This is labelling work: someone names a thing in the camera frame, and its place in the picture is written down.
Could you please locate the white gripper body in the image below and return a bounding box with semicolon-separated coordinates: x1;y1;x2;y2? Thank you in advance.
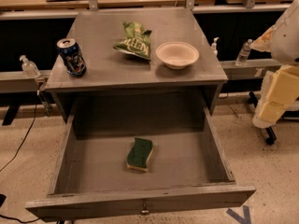
254;72;275;118

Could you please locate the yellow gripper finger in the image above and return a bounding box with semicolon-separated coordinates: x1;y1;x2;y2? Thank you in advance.
266;65;299;108
258;102;285;123

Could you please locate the green yellow sponge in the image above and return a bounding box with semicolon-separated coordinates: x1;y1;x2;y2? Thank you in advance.
126;137;153;172

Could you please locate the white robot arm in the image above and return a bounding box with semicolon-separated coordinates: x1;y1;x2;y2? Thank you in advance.
251;0;299;128

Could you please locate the grey open top drawer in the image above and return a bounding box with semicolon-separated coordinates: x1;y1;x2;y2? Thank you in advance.
26;91;255;221

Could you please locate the metal drawer knob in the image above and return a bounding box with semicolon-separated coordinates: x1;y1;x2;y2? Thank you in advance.
140;201;150;216

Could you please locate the grey cabinet counter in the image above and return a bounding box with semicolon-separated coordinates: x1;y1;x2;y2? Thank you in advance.
45;7;229;123

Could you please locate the clear plastic water bottle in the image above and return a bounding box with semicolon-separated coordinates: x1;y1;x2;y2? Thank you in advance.
235;39;253;66

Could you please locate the small white pump bottle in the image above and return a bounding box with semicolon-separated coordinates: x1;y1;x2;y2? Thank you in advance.
211;37;219;56

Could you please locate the white paper bowl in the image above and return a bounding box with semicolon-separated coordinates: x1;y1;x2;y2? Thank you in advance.
156;42;199;70

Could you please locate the green chip bag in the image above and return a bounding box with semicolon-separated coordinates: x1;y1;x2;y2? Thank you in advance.
113;21;151;61

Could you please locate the blue soda can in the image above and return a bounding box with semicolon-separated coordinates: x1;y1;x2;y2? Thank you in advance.
57;38;87;77

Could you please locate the clear sanitizer pump bottle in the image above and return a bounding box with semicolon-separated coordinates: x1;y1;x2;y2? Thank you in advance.
20;55;41;78

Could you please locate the black floor cable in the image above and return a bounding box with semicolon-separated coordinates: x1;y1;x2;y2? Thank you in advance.
0;105;39;224

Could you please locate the grey metal rail bench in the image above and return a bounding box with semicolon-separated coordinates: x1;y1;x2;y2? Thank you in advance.
0;70;53;126

